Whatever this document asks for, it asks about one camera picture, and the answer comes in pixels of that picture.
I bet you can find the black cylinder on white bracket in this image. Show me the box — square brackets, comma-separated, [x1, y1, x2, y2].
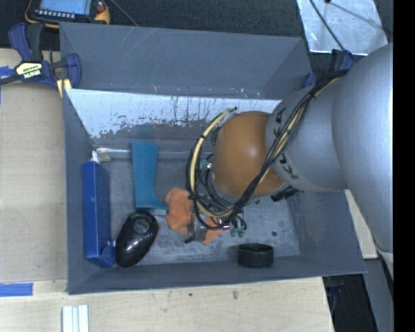
[270, 186, 300, 203]

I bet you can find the grey metal bin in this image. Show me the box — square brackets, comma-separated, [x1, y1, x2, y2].
[58, 21, 368, 295]

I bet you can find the teal flat block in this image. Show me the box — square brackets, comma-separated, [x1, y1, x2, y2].
[131, 141, 169, 211]

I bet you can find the orange cloth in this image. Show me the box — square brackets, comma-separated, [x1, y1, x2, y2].
[163, 187, 225, 246]

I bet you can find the pale wood board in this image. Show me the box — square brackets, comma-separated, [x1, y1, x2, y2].
[0, 81, 69, 284]

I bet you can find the black round cap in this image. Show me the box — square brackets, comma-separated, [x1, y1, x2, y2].
[237, 242, 275, 268]

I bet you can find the long blue box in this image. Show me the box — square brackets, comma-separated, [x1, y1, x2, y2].
[82, 160, 117, 269]

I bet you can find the black oval computer mouse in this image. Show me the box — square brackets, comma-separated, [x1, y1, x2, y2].
[114, 210, 160, 269]

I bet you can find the clear plastic stick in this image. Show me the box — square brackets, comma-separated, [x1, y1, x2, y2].
[91, 146, 134, 164]

